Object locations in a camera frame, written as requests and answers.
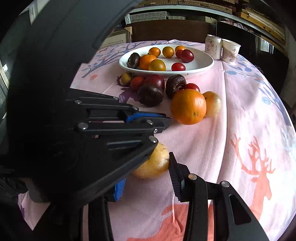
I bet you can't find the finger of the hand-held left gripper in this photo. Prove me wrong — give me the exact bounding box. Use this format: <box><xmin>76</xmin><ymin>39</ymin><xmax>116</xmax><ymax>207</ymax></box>
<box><xmin>66</xmin><ymin>89</ymin><xmax>167</xmax><ymax>120</ymax></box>
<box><xmin>75</xmin><ymin>116</ymin><xmax>172</xmax><ymax>173</ymax></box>

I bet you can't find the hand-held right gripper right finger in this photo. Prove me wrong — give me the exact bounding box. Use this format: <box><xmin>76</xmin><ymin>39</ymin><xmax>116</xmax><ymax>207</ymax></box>
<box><xmin>168</xmin><ymin>152</ymin><xmax>270</xmax><ymax>241</ymax></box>

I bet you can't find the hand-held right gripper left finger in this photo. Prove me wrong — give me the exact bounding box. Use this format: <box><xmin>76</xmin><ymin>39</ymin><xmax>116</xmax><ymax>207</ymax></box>
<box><xmin>88</xmin><ymin>178</ymin><xmax>127</xmax><ymax>241</ymax></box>

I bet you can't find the pale yellow round fruit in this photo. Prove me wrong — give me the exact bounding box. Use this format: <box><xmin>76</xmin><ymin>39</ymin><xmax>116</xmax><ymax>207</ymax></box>
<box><xmin>202</xmin><ymin>91</ymin><xmax>222</xmax><ymax>118</ymax></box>
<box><xmin>132</xmin><ymin>142</ymin><xmax>170</xmax><ymax>179</ymax></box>

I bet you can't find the dark purple passion fruit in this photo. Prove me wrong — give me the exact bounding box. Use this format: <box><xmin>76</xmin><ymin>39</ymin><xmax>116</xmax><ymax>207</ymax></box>
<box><xmin>166</xmin><ymin>74</ymin><xmax>187</xmax><ymax>99</ymax></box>
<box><xmin>127</xmin><ymin>52</ymin><xmax>140</xmax><ymax>69</ymax></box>
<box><xmin>137</xmin><ymin>85</ymin><xmax>164</xmax><ymax>107</ymax></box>

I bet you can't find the large orange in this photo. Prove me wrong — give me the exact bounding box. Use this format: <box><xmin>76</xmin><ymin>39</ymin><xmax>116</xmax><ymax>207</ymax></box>
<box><xmin>171</xmin><ymin>89</ymin><xmax>207</xmax><ymax>126</ymax></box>

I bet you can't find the yellow green tangerine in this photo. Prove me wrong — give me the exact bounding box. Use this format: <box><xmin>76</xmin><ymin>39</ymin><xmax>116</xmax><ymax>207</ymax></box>
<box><xmin>148</xmin><ymin>59</ymin><xmax>166</xmax><ymax>72</ymax></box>

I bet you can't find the dark red plum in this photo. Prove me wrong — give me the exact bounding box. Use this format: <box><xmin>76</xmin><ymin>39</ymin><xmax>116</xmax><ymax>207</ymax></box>
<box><xmin>180</xmin><ymin>49</ymin><xmax>194</xmax><ymax>63</ymax></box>
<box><xmin>144</xmin><ymin>74</ymin><xmax>166</xmax><ymax>91</ymax></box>

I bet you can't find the white round plate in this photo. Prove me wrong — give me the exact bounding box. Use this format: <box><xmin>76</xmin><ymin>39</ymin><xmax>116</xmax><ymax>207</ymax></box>
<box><xmin>119</xmin><ymin>44</ymin><xmax>214</xmax><ymax>76</ymax></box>

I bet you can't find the small yellow fruit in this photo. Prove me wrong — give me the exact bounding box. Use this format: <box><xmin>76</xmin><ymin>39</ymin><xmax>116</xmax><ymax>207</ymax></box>
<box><xmin>121</xmin><ymin>72</ymin><xmax>133</xmax><ymax>85</ymax></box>

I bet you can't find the pink deer print tablecloth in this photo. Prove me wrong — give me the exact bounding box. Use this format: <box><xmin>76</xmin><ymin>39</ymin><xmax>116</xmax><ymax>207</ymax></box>
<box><xmin>17</xmin><ymin>40</ymin><xmax>292</xmax><ymax>241</ymax></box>

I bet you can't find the white metal shelf rack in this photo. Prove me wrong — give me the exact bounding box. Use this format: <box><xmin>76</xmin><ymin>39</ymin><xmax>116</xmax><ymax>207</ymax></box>
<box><xmin>124</xmin><ymin>0</ymin><xmax>287</xmax><ymax>47</ymax></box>

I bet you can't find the brown wooden cabinet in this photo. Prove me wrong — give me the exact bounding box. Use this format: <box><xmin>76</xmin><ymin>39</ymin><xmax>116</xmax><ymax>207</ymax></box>
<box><xmin>131</xmin><ymin>20</ymin><xmax>216</xmax><ymax>43</ymax></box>

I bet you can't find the pale drink can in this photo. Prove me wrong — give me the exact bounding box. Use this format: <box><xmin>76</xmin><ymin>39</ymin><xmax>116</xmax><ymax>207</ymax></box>
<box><xmin>204</xmin><ymin>34</ymin><xmax>223</xmax><ymax>59</ymax></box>

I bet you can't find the white paper cup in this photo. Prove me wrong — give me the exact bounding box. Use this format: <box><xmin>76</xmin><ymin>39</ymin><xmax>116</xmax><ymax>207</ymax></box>
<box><xmin>221</xmin><ymin>38</ymin><xmax>241</xmax><ymax>64</ymax></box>

